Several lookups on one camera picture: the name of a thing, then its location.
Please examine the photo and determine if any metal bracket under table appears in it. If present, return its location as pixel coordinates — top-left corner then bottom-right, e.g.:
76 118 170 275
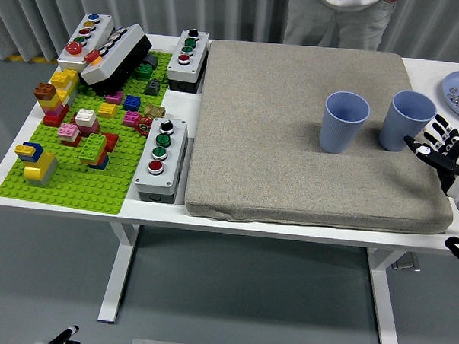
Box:
390 250 422 272

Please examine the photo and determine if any brown yellow pink red tower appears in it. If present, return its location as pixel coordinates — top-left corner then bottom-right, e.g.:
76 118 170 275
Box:
32 81 72 129

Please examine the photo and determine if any green lego brick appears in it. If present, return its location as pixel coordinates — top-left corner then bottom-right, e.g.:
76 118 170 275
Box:
133 62 156 81

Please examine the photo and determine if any red lego brick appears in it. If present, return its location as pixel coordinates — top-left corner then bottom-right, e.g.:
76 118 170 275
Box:
100 132 120 153

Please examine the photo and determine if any blue lego brick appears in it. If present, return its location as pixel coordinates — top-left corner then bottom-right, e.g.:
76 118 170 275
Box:
123 94 143 112

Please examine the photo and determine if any person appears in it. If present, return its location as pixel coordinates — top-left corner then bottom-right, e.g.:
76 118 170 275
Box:
282 0 402 52

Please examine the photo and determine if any grey pleated curtain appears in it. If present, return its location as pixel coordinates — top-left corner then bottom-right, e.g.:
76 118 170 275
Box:
0 0 459 82

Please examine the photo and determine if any large knob three-button control box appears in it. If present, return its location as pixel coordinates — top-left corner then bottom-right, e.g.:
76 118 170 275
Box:
132 116 190 206

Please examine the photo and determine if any green lego baseplate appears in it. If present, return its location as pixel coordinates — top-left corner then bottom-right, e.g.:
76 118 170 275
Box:
0 43 174 218

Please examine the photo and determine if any red valve handwheel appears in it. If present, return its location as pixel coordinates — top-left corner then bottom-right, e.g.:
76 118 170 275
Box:
134 116 154 137

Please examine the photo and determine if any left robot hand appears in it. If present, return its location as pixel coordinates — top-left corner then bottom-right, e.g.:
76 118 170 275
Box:
29 323 82 344

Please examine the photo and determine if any brass valve fitting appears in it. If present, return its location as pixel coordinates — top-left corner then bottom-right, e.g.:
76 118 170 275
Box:
142 102 167 120

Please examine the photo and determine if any blue yellow grey brick duck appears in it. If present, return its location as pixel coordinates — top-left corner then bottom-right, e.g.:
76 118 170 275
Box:
12 141 60 188

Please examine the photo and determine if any blue ribbed plastic cup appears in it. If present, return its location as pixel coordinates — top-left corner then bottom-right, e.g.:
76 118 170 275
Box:
378 89 438 154
317 90 371 156

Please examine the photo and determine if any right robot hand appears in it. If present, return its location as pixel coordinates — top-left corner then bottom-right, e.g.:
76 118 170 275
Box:
400 112 459 200

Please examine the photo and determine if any grey-brown fabric mat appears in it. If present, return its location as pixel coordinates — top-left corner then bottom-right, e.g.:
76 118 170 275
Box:
184 39 459 236

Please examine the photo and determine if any green orange blue brick stack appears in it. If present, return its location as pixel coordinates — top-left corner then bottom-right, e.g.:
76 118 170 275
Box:
78 132 110 171

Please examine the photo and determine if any light blue plate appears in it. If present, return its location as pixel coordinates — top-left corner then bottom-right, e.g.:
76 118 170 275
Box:
440 69 459 123

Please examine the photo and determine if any small knob three-button control box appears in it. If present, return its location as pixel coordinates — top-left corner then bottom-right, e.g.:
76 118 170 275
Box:
165 27 212 95

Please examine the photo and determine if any magenta lego brick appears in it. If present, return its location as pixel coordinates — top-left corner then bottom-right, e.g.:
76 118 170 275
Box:
122 110 142 128
104 89 126 106

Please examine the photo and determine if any tilted white black control box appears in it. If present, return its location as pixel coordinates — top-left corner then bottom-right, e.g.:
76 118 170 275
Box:
79 20 155 99

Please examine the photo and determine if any grey sloped lego brick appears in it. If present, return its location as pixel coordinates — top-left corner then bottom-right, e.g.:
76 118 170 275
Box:
144 78 162 97

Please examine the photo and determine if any yellow black floor tape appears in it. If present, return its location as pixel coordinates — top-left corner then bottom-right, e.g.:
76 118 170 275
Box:
0 53 59 65

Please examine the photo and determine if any yellow white brick stack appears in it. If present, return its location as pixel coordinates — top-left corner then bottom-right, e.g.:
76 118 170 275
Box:
49 68 81 107

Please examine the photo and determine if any five-button white control box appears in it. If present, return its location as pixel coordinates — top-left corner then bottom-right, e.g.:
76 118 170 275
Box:
56 11 116 75

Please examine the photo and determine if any pink white red brick stack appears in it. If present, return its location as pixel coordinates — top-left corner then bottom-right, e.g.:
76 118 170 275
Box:
56 122 84 148

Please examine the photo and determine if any white table leg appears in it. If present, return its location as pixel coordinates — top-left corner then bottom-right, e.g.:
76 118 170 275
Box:
361 247 404 344
97 221 140 325

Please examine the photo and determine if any yellow lego brick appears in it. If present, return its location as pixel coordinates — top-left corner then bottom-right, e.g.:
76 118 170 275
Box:
97 101 119 119

